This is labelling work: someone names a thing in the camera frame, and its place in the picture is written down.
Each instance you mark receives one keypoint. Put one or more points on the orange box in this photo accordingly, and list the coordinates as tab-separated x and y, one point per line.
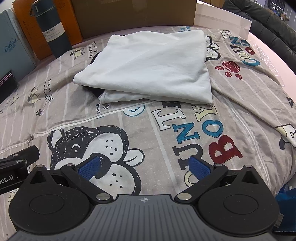
25	27

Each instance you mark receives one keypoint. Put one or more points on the blue-grey box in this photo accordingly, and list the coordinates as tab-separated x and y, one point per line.
13	46

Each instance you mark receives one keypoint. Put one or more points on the white flat box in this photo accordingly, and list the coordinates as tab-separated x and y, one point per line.
219	18

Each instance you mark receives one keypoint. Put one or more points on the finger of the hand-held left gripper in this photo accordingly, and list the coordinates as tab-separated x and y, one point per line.
27	155

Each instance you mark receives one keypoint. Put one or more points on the printed cartoon blanket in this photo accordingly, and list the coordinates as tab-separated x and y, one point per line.
143	139

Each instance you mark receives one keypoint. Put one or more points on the white folded garment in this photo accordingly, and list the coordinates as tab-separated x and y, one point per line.
150	67

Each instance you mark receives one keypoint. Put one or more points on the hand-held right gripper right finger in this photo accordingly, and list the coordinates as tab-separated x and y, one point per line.
197	168

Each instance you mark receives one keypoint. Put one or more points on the small black packet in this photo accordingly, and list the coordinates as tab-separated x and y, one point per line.
7	88

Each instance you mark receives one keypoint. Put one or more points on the blue bag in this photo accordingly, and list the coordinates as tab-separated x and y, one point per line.
286	199

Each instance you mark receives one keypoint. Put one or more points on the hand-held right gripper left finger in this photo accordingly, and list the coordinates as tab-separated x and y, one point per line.
89	168

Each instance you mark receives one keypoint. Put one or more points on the brown cardboard box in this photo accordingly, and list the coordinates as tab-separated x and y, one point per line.
138	14

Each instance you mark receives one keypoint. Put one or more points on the black leather sofa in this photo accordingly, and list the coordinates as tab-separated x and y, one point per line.
266	27

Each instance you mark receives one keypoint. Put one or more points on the dark teal bottle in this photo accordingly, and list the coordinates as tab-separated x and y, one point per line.
54	34

